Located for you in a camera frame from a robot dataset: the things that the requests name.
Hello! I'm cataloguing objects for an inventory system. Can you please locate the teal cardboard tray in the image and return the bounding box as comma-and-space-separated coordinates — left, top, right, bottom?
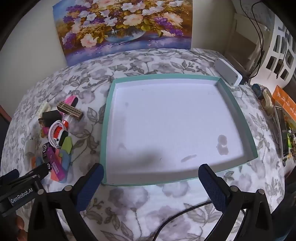
100, 74, 258, 186

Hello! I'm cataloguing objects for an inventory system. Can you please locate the silver smartphone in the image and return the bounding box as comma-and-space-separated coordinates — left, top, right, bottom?
274, 105, 289, 158

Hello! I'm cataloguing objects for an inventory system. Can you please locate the grey floral tablecloth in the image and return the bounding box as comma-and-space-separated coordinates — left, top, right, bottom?
0, 47, 287, 241

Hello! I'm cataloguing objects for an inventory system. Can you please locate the flower painting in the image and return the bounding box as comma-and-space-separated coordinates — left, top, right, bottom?
53, 0, 193, 66

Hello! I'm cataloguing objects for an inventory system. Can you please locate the brown wooden furniture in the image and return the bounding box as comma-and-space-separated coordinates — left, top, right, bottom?
0, 104, 12, 130

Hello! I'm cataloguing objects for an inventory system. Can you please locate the white wooden shelf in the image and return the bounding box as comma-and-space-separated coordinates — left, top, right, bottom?
225, 13, 270, 77

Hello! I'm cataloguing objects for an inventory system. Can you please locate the pile of small clutter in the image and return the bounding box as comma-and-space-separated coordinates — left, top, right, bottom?
285, 126, 296, 163

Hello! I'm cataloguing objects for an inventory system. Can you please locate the blue tape roll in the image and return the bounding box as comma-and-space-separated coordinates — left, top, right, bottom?
252, 83, 266, 100

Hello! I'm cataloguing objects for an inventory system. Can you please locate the small black plastic case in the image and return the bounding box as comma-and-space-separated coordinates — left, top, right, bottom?
55, 130, 69, 149

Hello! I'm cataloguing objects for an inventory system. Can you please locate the cream slotted soap dish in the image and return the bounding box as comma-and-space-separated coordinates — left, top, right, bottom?
36, 102, 52, 116

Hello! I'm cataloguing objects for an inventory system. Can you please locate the orange block toy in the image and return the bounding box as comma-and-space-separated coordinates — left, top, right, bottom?
51, 136, 74, 184

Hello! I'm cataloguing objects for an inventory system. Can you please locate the gold patterned box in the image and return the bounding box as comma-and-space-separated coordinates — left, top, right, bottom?
57, 101, 84, 121

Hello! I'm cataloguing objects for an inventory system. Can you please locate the orange box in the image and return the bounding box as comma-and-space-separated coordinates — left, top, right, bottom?
272, 85, 296, 129

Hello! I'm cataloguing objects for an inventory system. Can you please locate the black toy car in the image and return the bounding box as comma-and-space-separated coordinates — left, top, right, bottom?
42, 142, 53, 171

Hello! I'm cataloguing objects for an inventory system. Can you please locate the magenta tube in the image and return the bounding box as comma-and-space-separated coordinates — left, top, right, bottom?
46, 148, 66, 181

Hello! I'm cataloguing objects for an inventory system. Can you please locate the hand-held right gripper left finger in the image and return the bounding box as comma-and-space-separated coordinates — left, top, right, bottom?
28, 163, 105, 241

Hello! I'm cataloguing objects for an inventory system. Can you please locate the red glue bottle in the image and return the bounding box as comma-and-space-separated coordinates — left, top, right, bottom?
52, 115, 71, 142

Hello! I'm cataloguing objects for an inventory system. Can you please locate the person's left hand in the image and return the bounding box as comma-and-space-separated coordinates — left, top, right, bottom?
14, 214, 28, 241

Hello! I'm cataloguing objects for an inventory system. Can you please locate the white curved plastic piece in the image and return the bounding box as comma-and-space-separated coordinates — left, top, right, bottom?
48, 120, 68, 149

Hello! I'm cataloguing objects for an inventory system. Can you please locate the white plastic lattice basket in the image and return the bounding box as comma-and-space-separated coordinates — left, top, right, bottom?
264, 14, 296, 84

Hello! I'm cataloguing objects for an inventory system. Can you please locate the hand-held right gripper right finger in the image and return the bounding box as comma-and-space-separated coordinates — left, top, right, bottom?
198, 164, 281, 241

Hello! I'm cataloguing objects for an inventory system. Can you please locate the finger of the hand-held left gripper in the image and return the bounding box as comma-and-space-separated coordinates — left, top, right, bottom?
23, 163, 52, 184
0, 169, 20, 186

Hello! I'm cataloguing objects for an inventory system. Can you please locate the black hanging cable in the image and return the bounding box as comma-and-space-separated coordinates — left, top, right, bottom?
239, 0, 266, 79

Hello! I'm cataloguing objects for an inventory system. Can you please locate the beige rolled item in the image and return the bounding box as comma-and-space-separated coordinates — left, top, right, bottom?
262, 89, 274, 115

